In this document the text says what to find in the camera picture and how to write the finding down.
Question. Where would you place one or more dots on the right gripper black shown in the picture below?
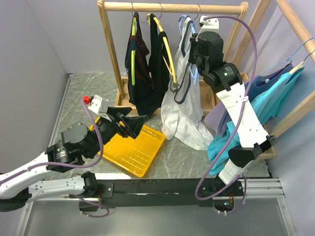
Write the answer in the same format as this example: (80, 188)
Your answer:
(194, 44)

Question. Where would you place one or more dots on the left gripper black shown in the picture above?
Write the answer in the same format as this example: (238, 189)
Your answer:
(133, 124)

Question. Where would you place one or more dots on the light blue plastic hanger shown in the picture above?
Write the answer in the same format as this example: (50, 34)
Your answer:
(181, 20)

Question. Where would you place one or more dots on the white tank top navy trim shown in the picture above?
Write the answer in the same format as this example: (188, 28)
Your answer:
(181, 111)

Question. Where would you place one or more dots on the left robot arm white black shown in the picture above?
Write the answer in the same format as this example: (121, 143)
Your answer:
(27, 183)

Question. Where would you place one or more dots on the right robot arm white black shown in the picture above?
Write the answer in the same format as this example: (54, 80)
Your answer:
(226, 82)

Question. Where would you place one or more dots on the navy red striped tank top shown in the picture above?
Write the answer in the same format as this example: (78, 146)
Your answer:
(141, 94)

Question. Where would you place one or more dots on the black tank top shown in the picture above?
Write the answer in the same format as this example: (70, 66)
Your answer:
(157, 68)

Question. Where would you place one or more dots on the yellow hanger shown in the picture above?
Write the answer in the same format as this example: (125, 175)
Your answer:
(169, 63)

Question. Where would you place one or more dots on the green hanger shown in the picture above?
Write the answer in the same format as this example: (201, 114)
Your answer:
(133, 52)

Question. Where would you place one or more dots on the wooden hanger right rack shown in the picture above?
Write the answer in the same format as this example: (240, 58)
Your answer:
(302, 63)

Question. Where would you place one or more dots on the yellow plastic tray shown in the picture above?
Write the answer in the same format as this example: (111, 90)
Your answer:
(134, 155)

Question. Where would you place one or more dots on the wooden clothes rack centre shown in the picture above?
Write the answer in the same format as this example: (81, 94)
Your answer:
(148, 61)

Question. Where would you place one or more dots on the wooden clothes rack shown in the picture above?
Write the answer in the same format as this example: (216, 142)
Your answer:
(148, 61)
(300, 111)

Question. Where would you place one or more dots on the purple t-shirt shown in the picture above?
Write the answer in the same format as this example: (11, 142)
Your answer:
(218, 118)

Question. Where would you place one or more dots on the black base bar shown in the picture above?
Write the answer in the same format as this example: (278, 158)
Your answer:
(148, 193)

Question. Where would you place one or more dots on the turquoise t-shirt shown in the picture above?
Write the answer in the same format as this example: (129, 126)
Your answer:
(266, 105)

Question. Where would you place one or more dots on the wooden clothes rack right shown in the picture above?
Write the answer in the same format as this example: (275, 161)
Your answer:
(300, 111)

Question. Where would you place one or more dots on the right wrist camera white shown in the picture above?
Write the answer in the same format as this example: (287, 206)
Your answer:
(209, 25)

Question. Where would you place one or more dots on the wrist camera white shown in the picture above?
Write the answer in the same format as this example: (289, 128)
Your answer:
(97, 104)
(209, 25)

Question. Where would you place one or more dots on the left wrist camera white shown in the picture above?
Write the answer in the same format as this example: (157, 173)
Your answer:
(97, 104)

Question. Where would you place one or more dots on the blue wire hanger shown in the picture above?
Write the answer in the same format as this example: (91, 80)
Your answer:
(287, 60)

